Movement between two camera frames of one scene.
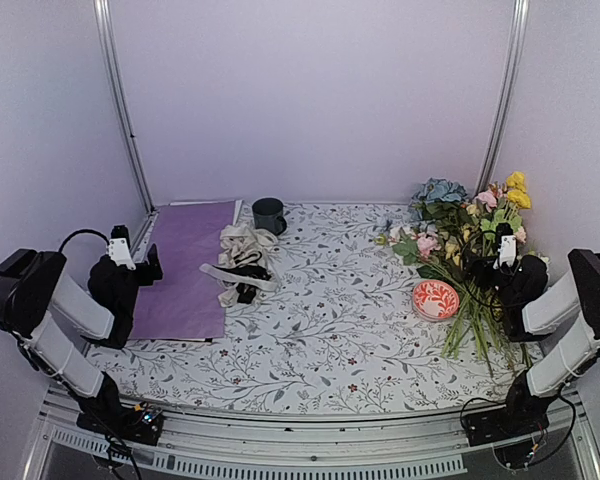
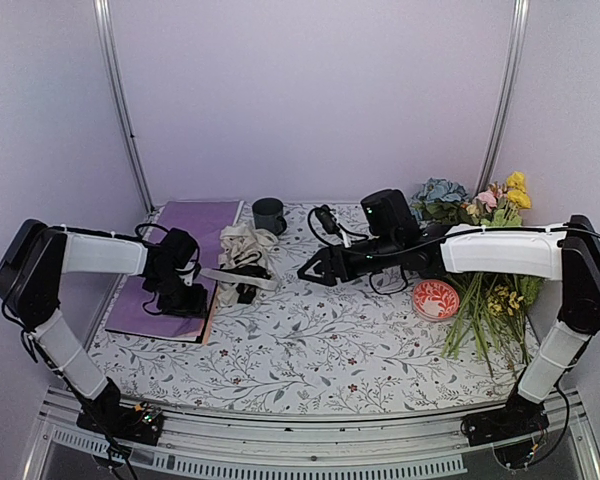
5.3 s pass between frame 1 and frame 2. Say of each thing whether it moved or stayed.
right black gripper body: moved
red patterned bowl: stayed
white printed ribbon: stayed
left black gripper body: moved
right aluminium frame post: stayed
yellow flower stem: stayed
